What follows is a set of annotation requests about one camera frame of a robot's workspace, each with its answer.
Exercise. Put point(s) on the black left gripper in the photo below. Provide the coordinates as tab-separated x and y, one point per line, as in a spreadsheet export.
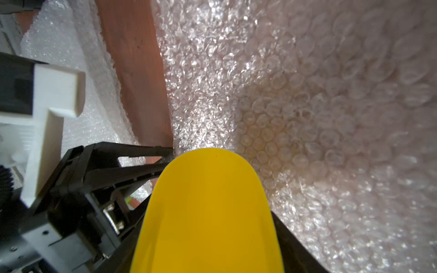
63	230

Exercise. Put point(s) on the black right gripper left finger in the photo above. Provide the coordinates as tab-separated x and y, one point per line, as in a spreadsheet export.
125	225

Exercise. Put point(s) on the yellow plastic wine glass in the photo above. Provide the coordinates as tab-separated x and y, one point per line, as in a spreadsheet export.
208	213

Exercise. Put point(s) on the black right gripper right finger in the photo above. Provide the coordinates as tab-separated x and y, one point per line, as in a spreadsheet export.
296	258

